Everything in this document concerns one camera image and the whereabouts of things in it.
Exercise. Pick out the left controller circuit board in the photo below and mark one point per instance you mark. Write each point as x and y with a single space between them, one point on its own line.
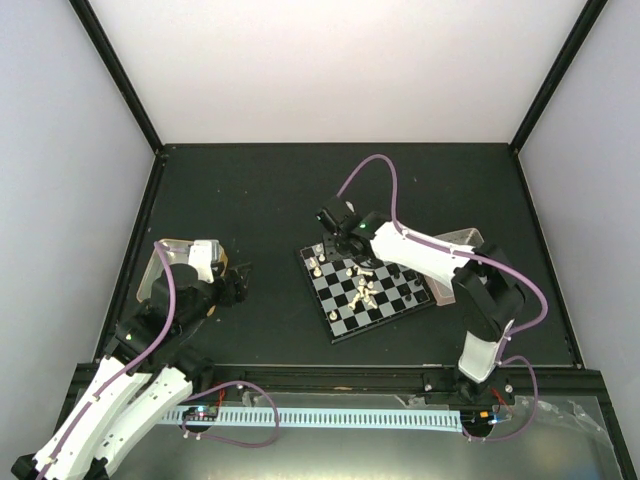
201 413

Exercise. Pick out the pink metal tray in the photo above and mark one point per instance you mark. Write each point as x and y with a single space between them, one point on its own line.
472 237

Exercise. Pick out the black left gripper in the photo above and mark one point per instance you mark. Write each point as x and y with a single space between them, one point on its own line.
239 287

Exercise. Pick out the gold rimmed metal tin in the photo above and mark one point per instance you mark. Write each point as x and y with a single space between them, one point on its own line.
154 287

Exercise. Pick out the black chess pieces group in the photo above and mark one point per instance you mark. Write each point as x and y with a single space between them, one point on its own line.
407 290

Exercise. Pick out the controller circuit board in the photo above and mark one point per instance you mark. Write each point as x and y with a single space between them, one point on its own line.
484 417
201 413

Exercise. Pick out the white slotted cable duct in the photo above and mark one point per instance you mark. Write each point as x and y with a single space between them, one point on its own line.
324 418

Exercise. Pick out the pile of white chess pieces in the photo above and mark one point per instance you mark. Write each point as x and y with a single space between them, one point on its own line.
365 290

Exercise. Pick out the black grey chess board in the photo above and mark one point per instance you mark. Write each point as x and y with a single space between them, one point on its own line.
332 289

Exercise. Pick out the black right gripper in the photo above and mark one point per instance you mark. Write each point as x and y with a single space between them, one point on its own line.
329 246

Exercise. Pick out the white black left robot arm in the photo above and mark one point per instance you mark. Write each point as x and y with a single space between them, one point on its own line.
148 368

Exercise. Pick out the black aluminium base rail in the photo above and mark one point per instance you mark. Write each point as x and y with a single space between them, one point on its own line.
445 382

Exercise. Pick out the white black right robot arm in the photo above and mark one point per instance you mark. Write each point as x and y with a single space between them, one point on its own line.
489 299

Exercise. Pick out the right controller circuit board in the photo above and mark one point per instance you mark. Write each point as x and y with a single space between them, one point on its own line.
484 417

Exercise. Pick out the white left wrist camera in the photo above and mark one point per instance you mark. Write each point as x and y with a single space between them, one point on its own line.
205 256

